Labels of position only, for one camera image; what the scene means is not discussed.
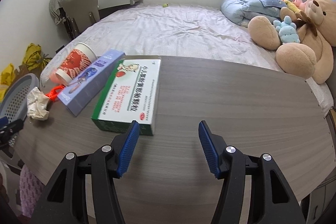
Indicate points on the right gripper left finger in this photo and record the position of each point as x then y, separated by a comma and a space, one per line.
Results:
63, 199

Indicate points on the white paper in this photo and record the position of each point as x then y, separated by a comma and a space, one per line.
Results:
37, 103

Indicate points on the grey upholstered chair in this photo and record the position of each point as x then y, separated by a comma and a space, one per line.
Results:
81, 13

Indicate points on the small blue plush toy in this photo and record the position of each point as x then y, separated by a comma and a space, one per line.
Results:
286, 30

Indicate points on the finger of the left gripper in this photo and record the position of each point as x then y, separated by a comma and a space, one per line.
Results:
10, 130

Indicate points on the orange plastic clip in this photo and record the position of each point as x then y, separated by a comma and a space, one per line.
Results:
53, 93

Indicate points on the purple blue carton box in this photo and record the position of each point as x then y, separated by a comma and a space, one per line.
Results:
88, 83

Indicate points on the yellow plastic bag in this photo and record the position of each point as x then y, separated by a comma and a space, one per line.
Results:
7, 77

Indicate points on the pink yellow plush toys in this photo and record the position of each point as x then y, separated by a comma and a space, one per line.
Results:
296, 5

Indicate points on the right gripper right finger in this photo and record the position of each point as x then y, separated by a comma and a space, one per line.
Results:
272, 199

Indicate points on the large brown teddy bear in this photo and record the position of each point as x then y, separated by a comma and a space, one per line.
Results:
313, 56

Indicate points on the red white paper cup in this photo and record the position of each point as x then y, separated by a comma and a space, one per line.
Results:
80, 58

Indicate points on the pink pig toy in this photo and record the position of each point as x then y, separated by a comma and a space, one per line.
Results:
53, 78

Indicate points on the grey plastic laundry basket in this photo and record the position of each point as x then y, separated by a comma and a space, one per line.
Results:
14, 105

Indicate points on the yellow sack near wall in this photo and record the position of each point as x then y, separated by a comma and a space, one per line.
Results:
34, 59

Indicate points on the white green medicine box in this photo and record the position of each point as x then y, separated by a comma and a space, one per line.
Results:
130, 94

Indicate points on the bed with white sheet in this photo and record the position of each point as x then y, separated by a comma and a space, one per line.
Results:
178, 30

